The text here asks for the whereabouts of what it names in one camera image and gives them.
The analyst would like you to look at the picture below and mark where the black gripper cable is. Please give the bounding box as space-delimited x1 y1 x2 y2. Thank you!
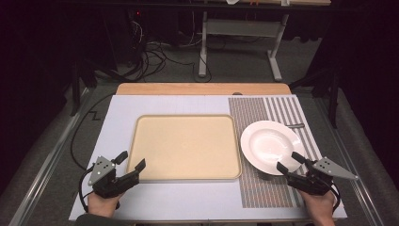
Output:
69 93 114 213
331 183 342 212

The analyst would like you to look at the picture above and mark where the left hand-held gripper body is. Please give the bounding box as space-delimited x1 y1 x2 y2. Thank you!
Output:
88 155 140 200

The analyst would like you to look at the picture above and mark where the grey striped placemat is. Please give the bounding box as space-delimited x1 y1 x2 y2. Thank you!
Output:
228 96 318 209

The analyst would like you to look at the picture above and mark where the black stand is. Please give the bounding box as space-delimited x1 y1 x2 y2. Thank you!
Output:
70 59 98 117
288 67 342 129

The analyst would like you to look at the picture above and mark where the white metal desk frame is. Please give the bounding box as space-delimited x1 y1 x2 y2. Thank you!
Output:
198 10 291 82

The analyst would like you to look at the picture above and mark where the bundle of floor cables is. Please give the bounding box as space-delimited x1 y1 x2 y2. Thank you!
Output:
121 40 212 83

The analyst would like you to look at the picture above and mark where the person's left hand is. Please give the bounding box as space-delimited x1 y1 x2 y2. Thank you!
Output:
87 191 124 218

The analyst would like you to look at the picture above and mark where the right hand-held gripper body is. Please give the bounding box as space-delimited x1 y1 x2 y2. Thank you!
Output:
286 156 359 196

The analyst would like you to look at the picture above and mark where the beige plastic tray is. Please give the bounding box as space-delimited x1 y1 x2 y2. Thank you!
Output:
126 114 243 183

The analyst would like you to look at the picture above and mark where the aluminium rail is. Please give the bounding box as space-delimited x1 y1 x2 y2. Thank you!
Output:
313 97 377 226
8 88 90 226

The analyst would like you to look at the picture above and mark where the dark equipment with red light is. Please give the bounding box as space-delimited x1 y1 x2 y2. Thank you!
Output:
126 8 147 64

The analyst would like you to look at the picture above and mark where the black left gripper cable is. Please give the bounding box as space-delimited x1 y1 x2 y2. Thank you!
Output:
69 93 114 213

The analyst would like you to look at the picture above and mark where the white ceramic plate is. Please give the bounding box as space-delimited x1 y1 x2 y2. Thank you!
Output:
240 120 306 176

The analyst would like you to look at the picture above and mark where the person's right hand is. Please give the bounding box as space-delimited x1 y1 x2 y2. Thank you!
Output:
297 189 337 217

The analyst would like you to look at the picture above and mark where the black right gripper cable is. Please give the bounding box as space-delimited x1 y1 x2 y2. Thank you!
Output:
331 183 342 212

